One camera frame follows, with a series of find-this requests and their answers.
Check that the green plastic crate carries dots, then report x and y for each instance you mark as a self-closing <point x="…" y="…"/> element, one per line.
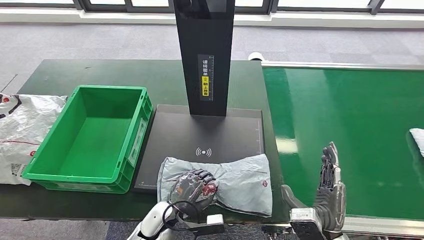
<point x="99" y="132"/>

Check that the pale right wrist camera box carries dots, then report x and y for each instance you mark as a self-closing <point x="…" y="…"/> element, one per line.
<point x="304" y="223"/>

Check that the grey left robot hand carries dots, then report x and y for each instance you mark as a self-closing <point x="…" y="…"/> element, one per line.
<point x="190" y="188"/>

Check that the black yellow label sticker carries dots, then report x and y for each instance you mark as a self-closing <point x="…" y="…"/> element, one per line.
<point x="205" y="78"/>

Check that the dark window frame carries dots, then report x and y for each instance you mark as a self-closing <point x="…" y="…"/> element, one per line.
<point x="149" y="8"/>

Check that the large white printed plastic bag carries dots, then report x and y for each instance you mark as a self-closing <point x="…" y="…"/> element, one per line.
<point x="26" y="132"/>

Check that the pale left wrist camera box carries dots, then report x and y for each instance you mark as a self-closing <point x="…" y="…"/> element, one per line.
<point x="212" y="225"/>

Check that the black scanner machine with column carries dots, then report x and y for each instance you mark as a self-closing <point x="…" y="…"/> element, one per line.
<point x="205" y="132"/>

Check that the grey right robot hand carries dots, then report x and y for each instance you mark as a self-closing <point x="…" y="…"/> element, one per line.
<point x="331" y="195"/>

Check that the grey parcel bag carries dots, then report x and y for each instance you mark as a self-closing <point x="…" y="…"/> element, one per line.
<point x="242" y="185"/>
<point x="418" y="139"/>

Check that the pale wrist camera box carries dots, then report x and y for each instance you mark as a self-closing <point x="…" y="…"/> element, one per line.
<point x="304" y="223"/>
<point x="212" y="225"/>

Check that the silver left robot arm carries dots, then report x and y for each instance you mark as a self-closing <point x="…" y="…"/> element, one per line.
<point x="154" y="222"/>

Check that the green conveyor belt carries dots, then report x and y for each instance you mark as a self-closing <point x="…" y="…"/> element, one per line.
<point x="364" y="106"/>

